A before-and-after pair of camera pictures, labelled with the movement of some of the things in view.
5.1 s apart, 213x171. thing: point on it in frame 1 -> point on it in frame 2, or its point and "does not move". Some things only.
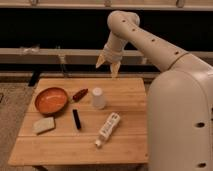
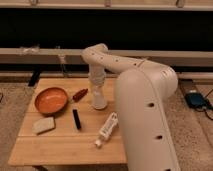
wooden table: x=83 y=121 does not move
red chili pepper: x=76 y=97 does not move
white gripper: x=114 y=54 -> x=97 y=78
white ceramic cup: x=98 y=100 does not move
